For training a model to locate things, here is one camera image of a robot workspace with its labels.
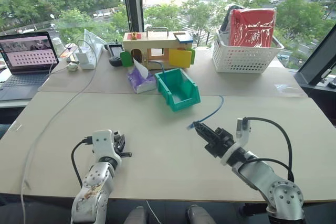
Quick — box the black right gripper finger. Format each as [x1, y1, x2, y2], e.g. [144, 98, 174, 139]
[193, 124, 216, 146]
[193, 121, 219, 141]

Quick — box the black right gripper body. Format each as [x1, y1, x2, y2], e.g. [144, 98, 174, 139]
[204, 126, 236, 158]

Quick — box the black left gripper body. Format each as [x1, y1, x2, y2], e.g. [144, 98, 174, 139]
[112, 130, 125, 154]

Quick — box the blue network cable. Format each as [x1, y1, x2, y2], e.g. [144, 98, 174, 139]
[150, 60, 225, 130]

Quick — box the green plastic bin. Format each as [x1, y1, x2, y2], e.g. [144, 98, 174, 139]
[154, 68, 202, 112]

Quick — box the purple tissue pack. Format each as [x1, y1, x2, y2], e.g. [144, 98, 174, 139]
[126, 58, 158, 94]

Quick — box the white perforated plastic basket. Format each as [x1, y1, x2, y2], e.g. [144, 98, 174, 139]
[212, 33, 285, 73]

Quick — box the clear tape strip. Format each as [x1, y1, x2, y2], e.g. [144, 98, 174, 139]
[274, 84, 295, 94]

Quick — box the black handheld device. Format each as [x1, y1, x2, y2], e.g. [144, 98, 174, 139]
[104, 39, 124, 67]

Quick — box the white power strip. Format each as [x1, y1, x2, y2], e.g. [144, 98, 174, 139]
[76, 42, 103, 70]

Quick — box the white power adapter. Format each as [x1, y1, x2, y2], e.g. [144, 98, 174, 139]
[75, 46, 91, 65]

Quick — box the wooden latch box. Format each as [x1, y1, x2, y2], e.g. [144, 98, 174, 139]
[120, 27, 196, 70]

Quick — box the black item in basket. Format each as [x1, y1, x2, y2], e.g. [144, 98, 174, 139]
[218, 5, 235, 35]

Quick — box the red item in plastic wrap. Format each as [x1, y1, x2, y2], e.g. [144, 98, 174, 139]
[227, 8, 277, 48]

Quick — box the clear plastic cup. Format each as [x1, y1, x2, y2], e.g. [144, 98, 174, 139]
[51, 37, 66, 57]

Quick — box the grey laptop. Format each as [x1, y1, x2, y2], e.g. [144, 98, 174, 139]
[0, 31, 60, 102]

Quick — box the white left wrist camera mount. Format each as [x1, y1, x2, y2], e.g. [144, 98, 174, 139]
[92, 129, 123, 167]

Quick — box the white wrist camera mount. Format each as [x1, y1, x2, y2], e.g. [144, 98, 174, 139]
[92, 129, 123, 167]
[219, 118, 252, 166]

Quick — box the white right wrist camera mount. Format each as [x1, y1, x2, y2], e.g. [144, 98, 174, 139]
[219, 118, 252, 166]

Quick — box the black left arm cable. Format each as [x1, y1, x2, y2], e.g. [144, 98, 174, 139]
[71, 136, 93, 188]

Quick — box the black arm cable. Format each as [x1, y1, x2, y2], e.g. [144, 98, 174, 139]
[243, 116, 295, 183]
[71, 136, 93, 188]

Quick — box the thin white cable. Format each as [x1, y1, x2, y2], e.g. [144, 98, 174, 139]
[145, 199, 161, 224]

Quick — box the long white cable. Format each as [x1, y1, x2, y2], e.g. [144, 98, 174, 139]
[20, 39, 98, 224]

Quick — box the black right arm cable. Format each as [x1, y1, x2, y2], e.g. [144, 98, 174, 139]
[243, 116, 295, 183]

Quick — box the dark open window frame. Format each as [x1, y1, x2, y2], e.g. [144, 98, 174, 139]
[296, 24, 336, 127]

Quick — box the dark window frame post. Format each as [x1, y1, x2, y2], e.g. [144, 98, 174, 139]
[121, 0, 145, 34]

